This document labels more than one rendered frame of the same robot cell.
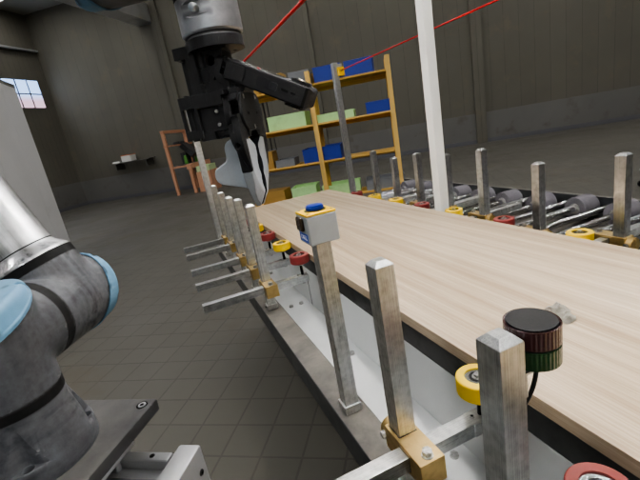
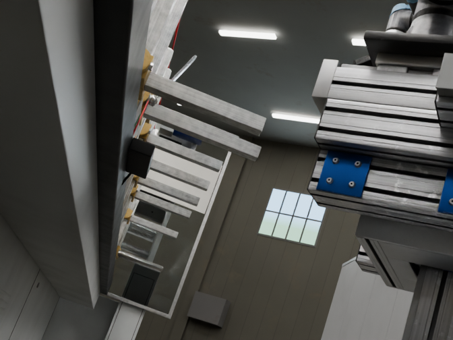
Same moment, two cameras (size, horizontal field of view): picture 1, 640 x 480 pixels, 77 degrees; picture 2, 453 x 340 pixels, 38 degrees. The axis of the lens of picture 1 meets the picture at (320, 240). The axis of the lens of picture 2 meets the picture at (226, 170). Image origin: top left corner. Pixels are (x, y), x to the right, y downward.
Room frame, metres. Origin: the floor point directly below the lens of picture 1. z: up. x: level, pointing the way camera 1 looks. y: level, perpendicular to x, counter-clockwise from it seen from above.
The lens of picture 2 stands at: (1.67, 0.43, 0.30)
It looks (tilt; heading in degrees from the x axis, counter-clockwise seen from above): 18 degrees up; 195
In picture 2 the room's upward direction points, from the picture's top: 20 degrees clockwise
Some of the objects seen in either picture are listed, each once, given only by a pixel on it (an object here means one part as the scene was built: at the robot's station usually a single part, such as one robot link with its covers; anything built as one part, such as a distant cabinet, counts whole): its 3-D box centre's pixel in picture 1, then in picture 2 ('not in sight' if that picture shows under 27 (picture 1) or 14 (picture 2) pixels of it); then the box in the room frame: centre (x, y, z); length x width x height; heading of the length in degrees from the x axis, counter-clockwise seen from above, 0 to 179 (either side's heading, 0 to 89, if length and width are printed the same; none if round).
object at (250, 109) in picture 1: (220, 91); not in sight; (0.55, 0.09, 1.46); 0.09 x 0.08 x 0.12; 76
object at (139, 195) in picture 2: not in sight; (149, 199); (-0.86, -0.53, 0.95); 0.37 x 0.03 x 0.03; 110
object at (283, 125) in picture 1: (321, 141); not in sight; (6.70, -0.31, 1.13); 2.52 x 0.66 x 2.26; 76
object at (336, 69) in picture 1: (348, 139); not in sight; (3.17, -0.35, 1.25); 0.09 x 0.08 x 1.10; 20
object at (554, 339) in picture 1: (531, 329); not in sight; (0.40, -0.22, 1.13); 0.06 x 0.06 x 0.02
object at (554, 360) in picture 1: (531, 348); not in sight; (0.40, -0.22, 1.11); 0.06 x 0.06 x 0.02
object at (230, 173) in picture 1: (236, 174); not in sight; (0.54, 0.09, 1.35); 0.06 x 0.03 x 0.09; 76
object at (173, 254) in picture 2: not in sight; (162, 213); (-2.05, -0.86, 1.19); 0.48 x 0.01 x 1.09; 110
